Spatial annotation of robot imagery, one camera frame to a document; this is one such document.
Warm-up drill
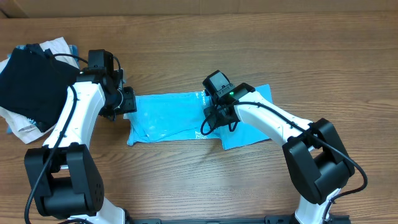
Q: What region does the light blue printed t-shirt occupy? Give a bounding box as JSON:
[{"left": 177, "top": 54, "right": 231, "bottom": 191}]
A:
[{"left": 124, "top": 91, "right": 269, "bottom": 150}]

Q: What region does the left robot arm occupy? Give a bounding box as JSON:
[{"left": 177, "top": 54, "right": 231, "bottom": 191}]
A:
[{"left": 24, "top": 68, "right": 136, "bottom": 223}]

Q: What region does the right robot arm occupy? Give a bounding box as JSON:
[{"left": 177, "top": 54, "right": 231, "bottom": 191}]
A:
[{"left": 204, "top": 82, "right": 355, "bottom": 223}]

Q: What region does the beige folded garment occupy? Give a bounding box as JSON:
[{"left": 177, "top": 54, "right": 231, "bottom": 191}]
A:
[{"left": 1, "top": 37, "right": 78, "bottom": 144}]

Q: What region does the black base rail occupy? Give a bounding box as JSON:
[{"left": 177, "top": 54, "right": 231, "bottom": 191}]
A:
[{"left": 124, "top": 214, "right": 352, "bottom": 224}]

